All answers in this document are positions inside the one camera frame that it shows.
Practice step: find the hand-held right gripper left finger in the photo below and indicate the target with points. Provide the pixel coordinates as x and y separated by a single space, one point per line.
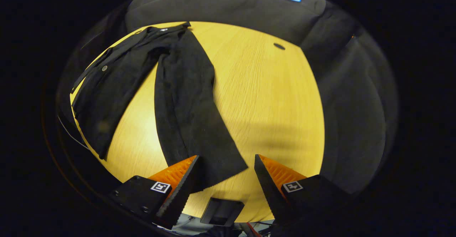
181 197

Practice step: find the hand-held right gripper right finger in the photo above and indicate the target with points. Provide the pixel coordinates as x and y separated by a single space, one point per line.
269 190

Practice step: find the black trousers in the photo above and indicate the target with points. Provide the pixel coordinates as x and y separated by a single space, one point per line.
185 105

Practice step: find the black box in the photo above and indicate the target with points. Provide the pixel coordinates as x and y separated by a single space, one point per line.
221 212

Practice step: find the black table grommet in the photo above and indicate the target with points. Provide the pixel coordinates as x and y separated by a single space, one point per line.
279 46

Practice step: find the black backdrop cloth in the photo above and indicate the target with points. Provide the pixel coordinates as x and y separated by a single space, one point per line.
231 5

